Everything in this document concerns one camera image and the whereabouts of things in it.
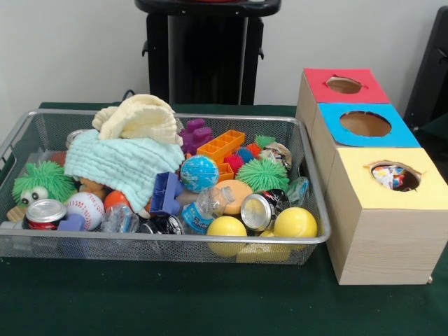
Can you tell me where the wooden three-hole box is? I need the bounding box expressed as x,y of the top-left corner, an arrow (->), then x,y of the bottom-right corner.
295,68 -> 448,285

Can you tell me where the blue globe ball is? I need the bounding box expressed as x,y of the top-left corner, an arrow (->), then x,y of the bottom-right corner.
180,156 -> 220,194

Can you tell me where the polka dot cloth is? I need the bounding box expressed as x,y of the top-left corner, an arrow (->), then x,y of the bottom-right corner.
372,164 -> 409,190

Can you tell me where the green spiky ball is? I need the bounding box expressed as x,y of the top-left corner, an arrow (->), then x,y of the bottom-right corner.
236,159 -> 291,193
12,161 -> 78,207

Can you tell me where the yellow ball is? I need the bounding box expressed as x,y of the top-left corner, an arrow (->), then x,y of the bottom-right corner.
274,207 -> 319,251
206,216 -> 248,258

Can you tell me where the orange building block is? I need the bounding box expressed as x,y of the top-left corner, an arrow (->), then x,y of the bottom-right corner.
196,129 -> 246,183

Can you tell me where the dark green side-table cloth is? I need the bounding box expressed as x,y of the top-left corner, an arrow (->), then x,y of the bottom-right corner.
414,111 -> 448,148

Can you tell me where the silver mesh bin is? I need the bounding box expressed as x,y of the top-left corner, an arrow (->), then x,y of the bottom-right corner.
0,108 -> 332,265

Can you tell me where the black soda can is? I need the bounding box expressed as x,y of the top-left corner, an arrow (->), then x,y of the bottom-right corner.
240,188 -> 291,232

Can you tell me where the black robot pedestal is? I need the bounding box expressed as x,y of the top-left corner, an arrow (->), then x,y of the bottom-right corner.
134,0 -> 283,105

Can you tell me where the mint green cloth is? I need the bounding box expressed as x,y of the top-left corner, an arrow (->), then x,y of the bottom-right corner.
64,129 -> 186,214

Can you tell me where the cream cloth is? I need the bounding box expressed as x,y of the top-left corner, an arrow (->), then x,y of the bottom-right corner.
92,94 -> 183,145

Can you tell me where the black upright panel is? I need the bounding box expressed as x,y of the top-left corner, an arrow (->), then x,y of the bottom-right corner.
404,5 -> 448,122

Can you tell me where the silver red soda can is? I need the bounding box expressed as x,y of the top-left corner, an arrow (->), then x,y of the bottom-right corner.
22,198 -> 68,231

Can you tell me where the dark green table cloth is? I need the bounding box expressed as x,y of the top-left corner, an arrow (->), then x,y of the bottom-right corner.
0,101 -> 448,336

